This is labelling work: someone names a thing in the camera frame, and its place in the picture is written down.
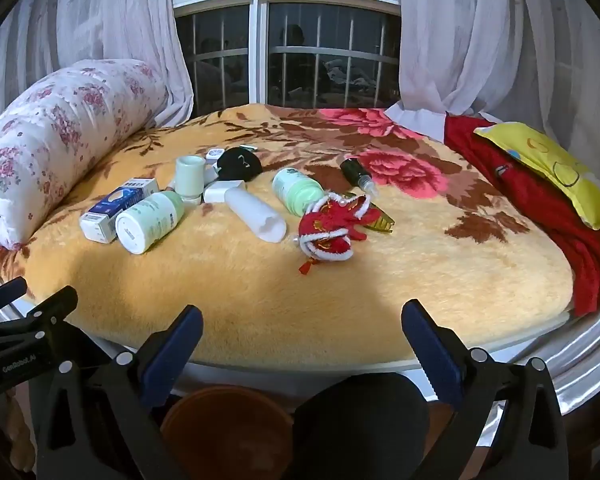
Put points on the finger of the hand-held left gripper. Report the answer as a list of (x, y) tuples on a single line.
[(7, 290), (50, 310)]

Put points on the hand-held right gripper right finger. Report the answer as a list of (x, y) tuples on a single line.
[(430, 355)]

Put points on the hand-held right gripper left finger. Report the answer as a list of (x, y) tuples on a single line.
[(175, 355)]

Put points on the orange plastic basin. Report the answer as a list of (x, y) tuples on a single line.
[(220, 430)]

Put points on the blue and white box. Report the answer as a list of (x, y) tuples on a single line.
[(105, 210)]

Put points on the pale green bottle white cap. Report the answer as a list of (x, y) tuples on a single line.
[(295, 190), (145, 222)]

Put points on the green hair clip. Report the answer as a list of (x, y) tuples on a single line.
[(380, 220)]

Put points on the red lion dance toy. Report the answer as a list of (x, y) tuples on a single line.
[(330, 230)]

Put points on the white plastic cylinder bottle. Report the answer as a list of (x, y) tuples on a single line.
[(257, 217)]

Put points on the white charger adapter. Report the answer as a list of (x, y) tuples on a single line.
[(220, 192)]

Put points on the pale green small cup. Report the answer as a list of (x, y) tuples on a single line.
[(190, 175)]

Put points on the black dropper bottle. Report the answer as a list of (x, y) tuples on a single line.
[(352, 170)]

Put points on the yellow floral plush blanket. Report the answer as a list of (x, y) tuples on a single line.
[(280, 285)]

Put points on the floral rolled quilt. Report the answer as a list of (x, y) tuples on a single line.
[(55, 125)]

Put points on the red cloth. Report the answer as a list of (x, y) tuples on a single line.
[(545, 215)]

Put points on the black round pouch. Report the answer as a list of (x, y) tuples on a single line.
[(240, 162)]

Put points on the white green tube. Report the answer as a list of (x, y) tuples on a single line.
[(249, 147)]

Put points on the yellow printed pillow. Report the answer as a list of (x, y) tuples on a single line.
[(570, 170)]

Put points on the white sheer curtain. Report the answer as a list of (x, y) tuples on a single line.
[(480, 35), (105, 20)]

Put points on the white barred window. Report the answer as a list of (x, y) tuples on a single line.
[(257, 50)]

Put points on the silver bed frame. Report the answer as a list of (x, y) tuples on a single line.
[(590, 350)]

